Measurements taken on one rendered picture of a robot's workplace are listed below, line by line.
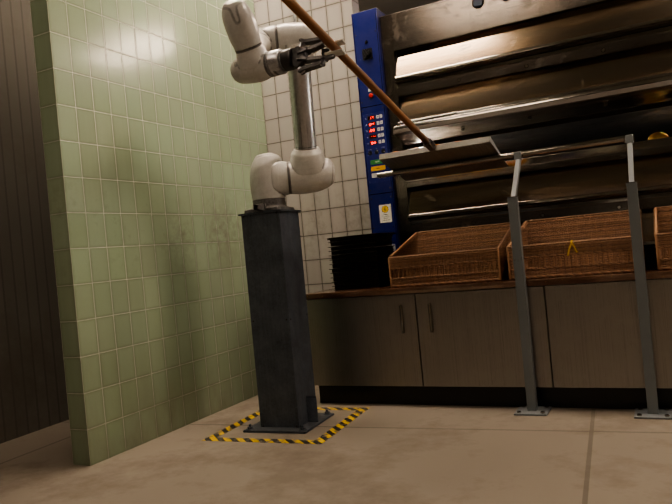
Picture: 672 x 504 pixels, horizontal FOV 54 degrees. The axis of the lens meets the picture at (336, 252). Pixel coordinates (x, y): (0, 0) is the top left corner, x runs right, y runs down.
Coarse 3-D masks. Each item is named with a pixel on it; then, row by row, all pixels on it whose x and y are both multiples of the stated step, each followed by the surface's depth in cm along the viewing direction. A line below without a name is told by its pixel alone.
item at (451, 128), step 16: (592, 96) 313; (608, 96) 310; (624, 96) 310; (640, 96) 310; (656, 96) 310; (496, 112) 334; (512, 112) 330; (528, 112) 329; (544, 112) 329; (560, 112) 329; (576, 112) 329; (592, 112) 329; (432, 128) 350; (448, 128) 350; (480, 128) 351; (496, 128) 351
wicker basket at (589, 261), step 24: (576, 216) 329; (600, 216) 324; (624, 216) 318; (552, 240) 332; (576, 240) 326; (600, 240) 281; (624, 240) 277; (528, 264) 296; (552, 264) 330; (576, 264) 324; (600, 264) 282; (624, 264) 278
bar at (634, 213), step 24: (576, 144) 295; (600, 144) 291; (408, 168) 332; (432, 168) 326; (528, 312) 288; (648, 312) 265; (528, 336) 286; (648, 336) 265; (528, 360) 287; (648, 360) 265; (528, 384) 287; (648, 384) 266; (528, 408) 288; (648, 408) 266
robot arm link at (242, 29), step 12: (228, 0) 229; (240, 0) 226; (228, 12) 225; (240, 12) 225; (228, 24) 226; (240, 24) 226; (252, 24) 228; (228, 36) 230; (240, 36) 227; (252, 36) 228; (264, 36) 276; (240, 48) 230
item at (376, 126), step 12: (372, 120) 377; (372, 132) 377; (384, 132) 374; (372, 144) 377; (384, 144) 374; (372, 156) 378; (372, 168) 378; (384, 168) 374; (372, 180) 378; (384, 180) 375
